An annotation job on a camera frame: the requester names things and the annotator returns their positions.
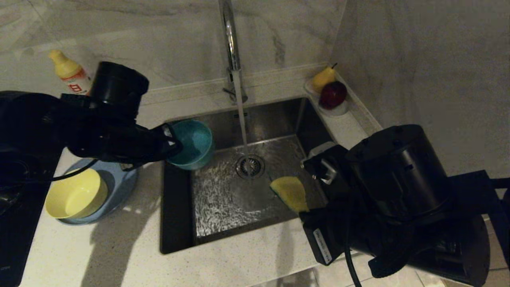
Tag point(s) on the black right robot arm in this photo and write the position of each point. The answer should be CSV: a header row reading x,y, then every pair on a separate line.
x,y
478,191

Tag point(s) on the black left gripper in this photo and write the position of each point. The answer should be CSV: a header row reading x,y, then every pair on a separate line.
x,y
111,135

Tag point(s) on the yellow sponge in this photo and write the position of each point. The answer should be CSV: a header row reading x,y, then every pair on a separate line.
x,y
291,193

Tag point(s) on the yellow pear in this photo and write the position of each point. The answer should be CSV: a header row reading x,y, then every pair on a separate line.
x,y
320,81

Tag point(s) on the chrome faucet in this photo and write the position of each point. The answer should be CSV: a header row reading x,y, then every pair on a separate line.
x,y
230,40

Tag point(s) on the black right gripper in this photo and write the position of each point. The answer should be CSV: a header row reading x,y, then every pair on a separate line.
x,y
398,179

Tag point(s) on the small white dish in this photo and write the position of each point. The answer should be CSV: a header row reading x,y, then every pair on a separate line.
x,y
338,112

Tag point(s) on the running water stream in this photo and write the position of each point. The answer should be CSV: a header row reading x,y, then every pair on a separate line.
x,y
241,115

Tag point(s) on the teal bowl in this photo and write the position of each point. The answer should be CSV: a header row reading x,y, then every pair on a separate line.
x,y
195,143

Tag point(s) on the blue plate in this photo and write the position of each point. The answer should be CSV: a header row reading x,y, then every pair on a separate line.
x,y
119,183

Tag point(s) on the yellow bowl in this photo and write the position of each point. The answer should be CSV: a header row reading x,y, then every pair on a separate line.
x,y
75,193

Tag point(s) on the black induction cooktop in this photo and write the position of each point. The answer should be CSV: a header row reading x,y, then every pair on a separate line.
x,y
16,247

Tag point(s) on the stainless steel sink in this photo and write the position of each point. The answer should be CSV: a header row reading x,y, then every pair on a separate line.
x,y
223,207

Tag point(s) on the metal sink drain strainer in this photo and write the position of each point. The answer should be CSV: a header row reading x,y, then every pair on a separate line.
x,y
255,169

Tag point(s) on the red apple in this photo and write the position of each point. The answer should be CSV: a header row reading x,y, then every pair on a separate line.
x,y
332,95

